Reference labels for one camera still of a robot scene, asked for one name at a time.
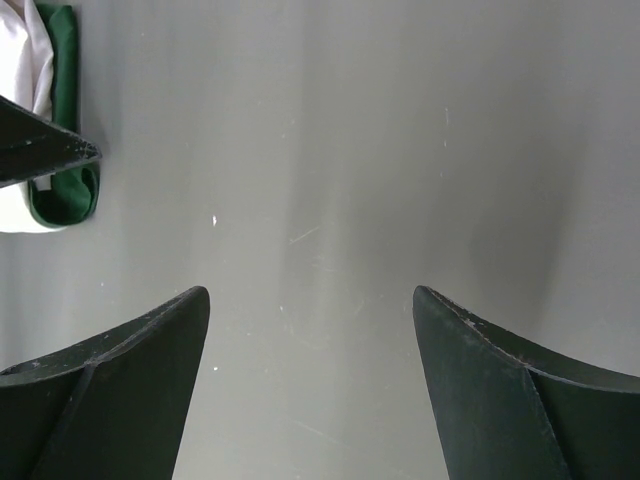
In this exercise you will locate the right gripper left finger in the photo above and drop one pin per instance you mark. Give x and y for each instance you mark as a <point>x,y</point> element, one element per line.
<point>113,406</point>

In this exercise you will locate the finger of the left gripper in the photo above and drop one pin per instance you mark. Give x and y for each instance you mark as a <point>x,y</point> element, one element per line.
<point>31,146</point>

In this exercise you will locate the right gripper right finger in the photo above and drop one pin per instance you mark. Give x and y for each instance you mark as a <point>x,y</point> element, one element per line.
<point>508,408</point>

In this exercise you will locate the white and green t shirt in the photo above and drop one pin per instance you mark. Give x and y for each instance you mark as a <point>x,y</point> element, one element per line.
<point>40,63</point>

